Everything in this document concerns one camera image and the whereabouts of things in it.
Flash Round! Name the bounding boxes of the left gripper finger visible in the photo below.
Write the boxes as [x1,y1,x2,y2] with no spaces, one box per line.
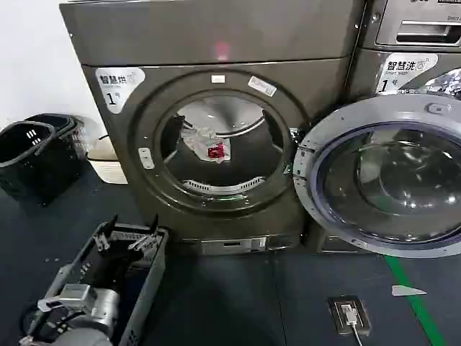
[127,213,160,253]
[91,214,120,250]

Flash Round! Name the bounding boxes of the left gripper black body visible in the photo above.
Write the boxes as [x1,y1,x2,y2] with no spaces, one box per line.
[70,245,139,293]

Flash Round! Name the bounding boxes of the grey plastic laundry basket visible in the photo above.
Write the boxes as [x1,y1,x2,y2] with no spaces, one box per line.
[42,220,170,346]

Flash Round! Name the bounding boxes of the white cloth with red print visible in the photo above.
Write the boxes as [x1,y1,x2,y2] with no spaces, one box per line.
[179,125,233,165]

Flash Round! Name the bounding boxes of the round glass dryer door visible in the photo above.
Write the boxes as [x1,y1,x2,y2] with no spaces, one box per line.
[292,94,461,259]

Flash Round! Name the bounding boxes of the floor socket box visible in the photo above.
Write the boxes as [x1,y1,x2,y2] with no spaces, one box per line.
[326,295,372,334]

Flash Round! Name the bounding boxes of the grey dryer with round opening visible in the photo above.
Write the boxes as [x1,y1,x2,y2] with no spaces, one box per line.
[58,0,362,257]

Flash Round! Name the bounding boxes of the white floor tape arrow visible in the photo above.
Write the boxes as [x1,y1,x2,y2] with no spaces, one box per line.
[390,284,428,298]

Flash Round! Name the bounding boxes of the green floor tape strip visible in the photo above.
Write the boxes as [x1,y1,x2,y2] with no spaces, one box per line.
[380,254,449,346]

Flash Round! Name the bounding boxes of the grey washing machine with drawer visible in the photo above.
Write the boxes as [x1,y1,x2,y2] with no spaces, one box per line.
[344,0,461,254]

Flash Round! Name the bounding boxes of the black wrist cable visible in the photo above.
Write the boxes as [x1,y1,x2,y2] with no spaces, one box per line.
[17,304,86,346]

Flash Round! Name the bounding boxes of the black plastic basket with handle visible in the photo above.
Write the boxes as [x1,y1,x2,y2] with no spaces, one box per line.
[0,120,83,207]

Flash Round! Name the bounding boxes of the white plug and cable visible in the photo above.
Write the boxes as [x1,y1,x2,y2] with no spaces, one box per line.
[340,303,366,346]

